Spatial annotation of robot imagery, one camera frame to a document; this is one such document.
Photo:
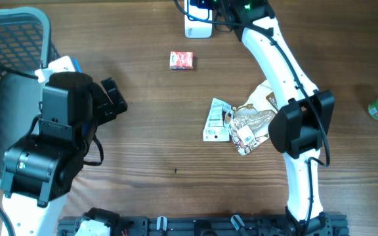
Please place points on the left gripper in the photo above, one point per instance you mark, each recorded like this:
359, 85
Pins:
107, 111

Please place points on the small red packet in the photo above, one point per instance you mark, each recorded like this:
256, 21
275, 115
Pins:
181, 60

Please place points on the clear bag with printed card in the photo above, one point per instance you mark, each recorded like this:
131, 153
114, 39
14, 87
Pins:
214, 129

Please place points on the white box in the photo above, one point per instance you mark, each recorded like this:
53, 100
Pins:
248, 123

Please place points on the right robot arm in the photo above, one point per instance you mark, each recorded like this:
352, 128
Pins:
299, 129

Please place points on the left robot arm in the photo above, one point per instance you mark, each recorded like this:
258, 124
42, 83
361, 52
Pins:
41, 166

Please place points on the white barcode scanner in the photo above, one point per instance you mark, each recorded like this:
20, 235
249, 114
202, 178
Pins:
195, 29

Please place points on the grey plastic mesh basket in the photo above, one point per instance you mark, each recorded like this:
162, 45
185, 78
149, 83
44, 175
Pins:
25, 46

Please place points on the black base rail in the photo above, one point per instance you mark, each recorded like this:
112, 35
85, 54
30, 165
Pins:
336, 225

